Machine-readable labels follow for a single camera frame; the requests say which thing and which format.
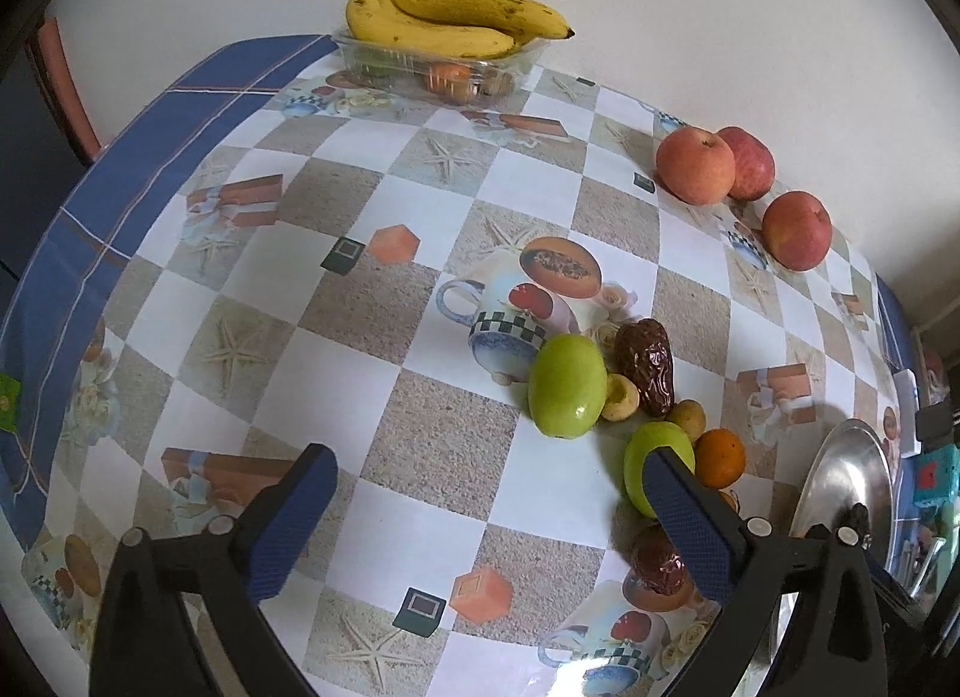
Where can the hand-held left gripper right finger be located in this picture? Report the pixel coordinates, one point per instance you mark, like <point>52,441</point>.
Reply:
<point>690,528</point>

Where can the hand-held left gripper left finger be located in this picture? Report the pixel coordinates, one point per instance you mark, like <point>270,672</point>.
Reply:
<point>292,517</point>

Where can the orange tangerine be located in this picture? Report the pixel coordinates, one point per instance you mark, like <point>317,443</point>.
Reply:
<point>721,457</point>

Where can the green jujube fruit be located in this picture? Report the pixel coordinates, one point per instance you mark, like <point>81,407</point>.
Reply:
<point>645,464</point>
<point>568,385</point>

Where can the large brown date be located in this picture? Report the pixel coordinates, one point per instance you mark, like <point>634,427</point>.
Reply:
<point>649,374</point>

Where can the metal bowl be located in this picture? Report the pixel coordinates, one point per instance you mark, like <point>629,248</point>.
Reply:
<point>847,476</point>

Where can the small yellow fruit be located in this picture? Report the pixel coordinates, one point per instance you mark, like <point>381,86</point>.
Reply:
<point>687,418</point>
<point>619,399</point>

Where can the checkered printed tablecloth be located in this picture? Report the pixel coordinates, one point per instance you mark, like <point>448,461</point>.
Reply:
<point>375,337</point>

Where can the teal box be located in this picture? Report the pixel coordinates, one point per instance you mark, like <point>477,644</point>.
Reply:
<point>937,476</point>

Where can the large red apple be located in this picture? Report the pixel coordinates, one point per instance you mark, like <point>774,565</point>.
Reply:
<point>797,229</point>

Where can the pale red apple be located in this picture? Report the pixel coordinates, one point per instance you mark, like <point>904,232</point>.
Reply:
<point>694,164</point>

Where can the dark red apple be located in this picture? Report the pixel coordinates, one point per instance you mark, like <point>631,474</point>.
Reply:
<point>751,160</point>

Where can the small orange fruit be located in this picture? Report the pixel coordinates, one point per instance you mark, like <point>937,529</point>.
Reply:
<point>448,76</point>

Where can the clear plastic container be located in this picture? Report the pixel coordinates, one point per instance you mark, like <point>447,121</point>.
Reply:
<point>352,53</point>

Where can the small brown fruit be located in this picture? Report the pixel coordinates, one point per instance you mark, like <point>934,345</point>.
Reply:
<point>495,84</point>

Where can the orange chair back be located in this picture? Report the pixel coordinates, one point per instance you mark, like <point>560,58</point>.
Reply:
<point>64,89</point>

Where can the yellow banana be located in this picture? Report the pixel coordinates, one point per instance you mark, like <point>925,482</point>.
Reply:
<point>480,6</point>
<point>420,36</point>

